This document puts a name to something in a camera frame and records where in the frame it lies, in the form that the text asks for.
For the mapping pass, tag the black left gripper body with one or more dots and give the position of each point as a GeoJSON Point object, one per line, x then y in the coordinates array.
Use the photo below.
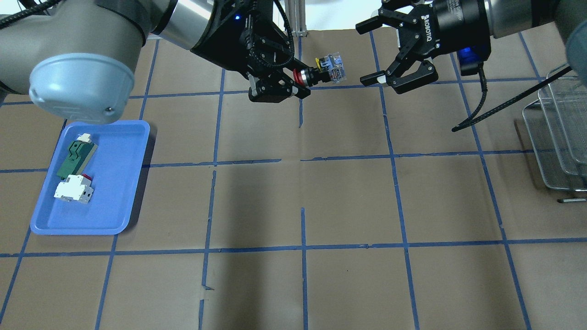
{"type": "Point", "coordinates": [212, 40]}

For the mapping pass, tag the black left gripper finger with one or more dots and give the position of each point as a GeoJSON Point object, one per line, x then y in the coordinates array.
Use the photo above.
{"type": "Point", "coordinates": [296, 66]}
{"type": "Point", "coordinates": [275, 89]}

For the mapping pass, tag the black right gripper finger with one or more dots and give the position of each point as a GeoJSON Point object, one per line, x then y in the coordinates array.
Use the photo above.
{"type": "Point", "coordinates": [389, 14]}
{"type": "Point", "coordinates": [407, 72]}

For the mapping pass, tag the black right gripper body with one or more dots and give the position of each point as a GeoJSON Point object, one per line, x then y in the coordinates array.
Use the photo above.
{"type": "Point", "coordinates": [451, 18]}

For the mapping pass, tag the red push button switch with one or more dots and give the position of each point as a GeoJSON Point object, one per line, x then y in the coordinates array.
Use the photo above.
{"type": "Point", "coordinates": [328, 69]}

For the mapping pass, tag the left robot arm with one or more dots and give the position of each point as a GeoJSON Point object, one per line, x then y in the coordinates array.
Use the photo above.
{"type": "Point", "coordinates": [77, 58]}

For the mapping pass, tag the blue plastic tray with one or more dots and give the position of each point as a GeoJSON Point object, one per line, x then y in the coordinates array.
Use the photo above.
{"type": "Point", "coordinates": [98, 201]}

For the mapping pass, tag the green white relay module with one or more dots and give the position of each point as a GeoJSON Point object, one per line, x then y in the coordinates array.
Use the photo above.
{"type": "Point", "coordinates": [78, 155]}

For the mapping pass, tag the white circuit breaker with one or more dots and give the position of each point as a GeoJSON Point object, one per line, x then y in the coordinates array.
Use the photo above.
{"type": "Point", "coordinates": [75, 188]}

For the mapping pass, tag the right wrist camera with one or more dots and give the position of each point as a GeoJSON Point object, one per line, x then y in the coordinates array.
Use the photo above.
{"type": "Point", "coordinates": [470, 59]}

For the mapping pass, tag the aluminium frame post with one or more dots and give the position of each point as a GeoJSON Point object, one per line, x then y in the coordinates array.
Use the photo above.
{"type": "Point", "coordinates": [296, 14]}

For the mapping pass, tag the wire mesh shelf rack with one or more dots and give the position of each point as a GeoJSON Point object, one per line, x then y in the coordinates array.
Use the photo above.
{"type": "Point", "coordinates": [556, 124]}

